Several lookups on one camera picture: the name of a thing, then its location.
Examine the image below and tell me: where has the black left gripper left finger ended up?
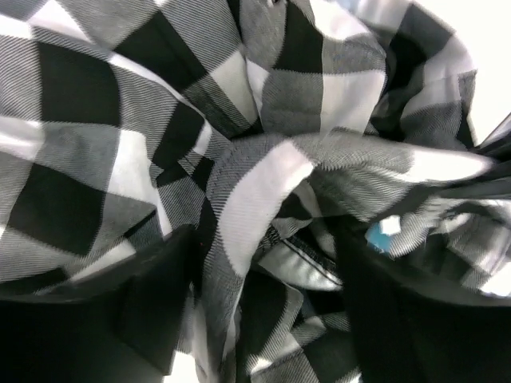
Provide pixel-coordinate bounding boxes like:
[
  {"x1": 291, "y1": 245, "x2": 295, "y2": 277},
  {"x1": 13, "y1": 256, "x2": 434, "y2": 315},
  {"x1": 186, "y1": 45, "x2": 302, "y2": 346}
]
[{"x1": 1, "y1": 226, "x2": 194, "y2": 382}]

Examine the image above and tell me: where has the black white checkered shirt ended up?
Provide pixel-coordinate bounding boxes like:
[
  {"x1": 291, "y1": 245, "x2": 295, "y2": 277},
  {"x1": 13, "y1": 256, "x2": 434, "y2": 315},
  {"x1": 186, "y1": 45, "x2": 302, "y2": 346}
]
[{"x1": 1, "y1": 1, "x2": 510, "y2": 382}]

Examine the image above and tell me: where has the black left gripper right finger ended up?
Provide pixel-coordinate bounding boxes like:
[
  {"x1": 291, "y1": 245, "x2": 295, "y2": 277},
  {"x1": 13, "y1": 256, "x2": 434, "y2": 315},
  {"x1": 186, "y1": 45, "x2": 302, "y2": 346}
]
[{"x1": 335, "y1": 224, "x2": 510, "y2": 382}]

